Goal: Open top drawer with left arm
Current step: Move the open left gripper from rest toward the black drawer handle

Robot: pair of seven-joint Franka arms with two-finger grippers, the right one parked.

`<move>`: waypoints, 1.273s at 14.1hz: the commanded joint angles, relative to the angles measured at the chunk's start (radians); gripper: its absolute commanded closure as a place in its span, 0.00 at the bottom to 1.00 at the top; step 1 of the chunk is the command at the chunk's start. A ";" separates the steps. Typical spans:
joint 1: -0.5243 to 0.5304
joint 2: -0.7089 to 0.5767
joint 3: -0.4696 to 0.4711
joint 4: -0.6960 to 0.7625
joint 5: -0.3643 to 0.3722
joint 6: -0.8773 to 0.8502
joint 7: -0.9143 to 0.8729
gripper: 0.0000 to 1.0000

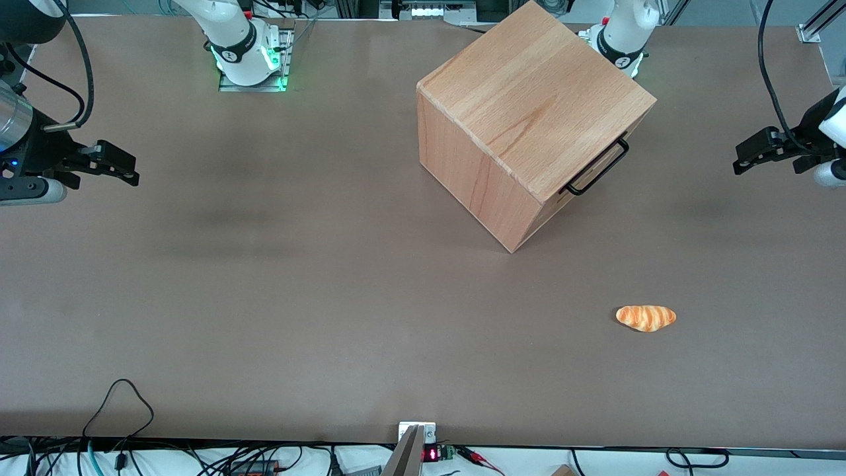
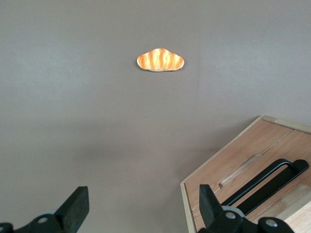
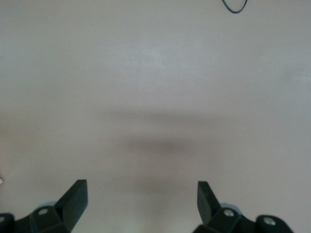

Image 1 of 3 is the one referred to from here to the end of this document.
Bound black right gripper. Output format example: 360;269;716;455
0;109;141;200

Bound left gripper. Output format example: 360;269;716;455
732;85;846;177

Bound wooden drawer with light interior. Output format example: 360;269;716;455
542;99;658;207

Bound black metal drawer handle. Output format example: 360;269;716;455
564;137;631;197

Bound wooden drawer cabinet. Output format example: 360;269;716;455
416;0;658;255

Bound orange striped toy bread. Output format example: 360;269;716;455
615;305;677;333

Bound black power adapter box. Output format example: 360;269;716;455
227;459;281;476

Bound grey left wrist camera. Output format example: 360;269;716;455
813;160;846;190

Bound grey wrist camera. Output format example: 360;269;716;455
0;177;68;207
813;160;846;190

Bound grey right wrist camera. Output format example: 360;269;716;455
0;177;68;207

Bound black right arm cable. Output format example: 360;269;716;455
41;0;95;132

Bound aluminium frame profile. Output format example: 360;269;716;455
796;0;846;45

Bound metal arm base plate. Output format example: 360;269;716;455
217;20;295;93

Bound black looped cable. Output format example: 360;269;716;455
81;378;155;438

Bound black coiled cable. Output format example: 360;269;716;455
665;448;730;471

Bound grey camera mount bar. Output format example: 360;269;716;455
381;425;426;476

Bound silver metal bracket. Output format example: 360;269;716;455
398;421;438;446

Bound red clip lead cable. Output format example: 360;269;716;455
455;446;506;476

